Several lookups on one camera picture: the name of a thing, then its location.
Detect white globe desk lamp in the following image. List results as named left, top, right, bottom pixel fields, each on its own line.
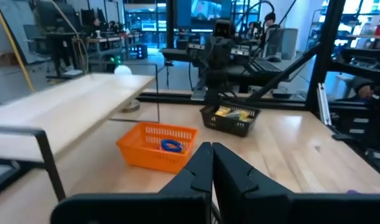
left=113, top=64, right=141, bottom=114

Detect wooden shelf riser black legs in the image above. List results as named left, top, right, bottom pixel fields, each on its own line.
left=0, top=60, right=161, bottom=202

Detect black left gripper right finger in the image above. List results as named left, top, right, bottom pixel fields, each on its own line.
left=212, top=142, right=293, bottom=224

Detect large wall display screen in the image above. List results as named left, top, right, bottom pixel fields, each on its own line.
left=173, top=0, right=234, bottom=32

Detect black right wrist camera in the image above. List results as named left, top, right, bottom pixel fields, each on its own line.
left=213, top=19, right=234, bottom=39

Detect person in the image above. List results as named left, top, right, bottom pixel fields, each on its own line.
left=90, top=17, right=103, bottom=37
left=351, top=77, right=380, bottom=102
left=259, top=11, right=283, bottom=47

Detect yellow hanging cable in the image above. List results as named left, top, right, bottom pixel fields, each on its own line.
left=0, top=0, right=36, bottom=93

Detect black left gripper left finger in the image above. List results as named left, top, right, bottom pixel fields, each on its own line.
left=160, top=142, right=214, bottom=200

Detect black laptop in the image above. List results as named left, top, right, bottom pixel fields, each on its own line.
left=251, top=58, right=286, bottom=75

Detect orange plastic basket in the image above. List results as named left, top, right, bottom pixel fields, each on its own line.
left=115, top=121, right=199, bottom=174

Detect black table clamp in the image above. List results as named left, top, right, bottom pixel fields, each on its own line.
left=331, top=133, right=359, bottom=142

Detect yellow crayon pack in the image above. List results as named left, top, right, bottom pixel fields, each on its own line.
left=238, top=110, right=255, bottom=123
left=214, top=106, right=232, bottom=118
left=227, top=109, right=244, bottom=121

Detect blue coil wristband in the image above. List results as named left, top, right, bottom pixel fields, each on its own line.
left=160, top=138, right=184, bottom=154

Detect brown cardboard box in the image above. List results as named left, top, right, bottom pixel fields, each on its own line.
left=0, top=51, right=18, bottom=67

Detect silver aluminium bar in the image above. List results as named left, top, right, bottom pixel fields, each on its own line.
left=316, top=82, right=333, bottom=126

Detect black plastic basket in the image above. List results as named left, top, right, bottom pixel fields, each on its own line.
left=199, top=103, right=262, bottom=138

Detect black aluminium rig frame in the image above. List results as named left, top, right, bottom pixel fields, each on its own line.
left=135, top=0, right=380, bottom=175

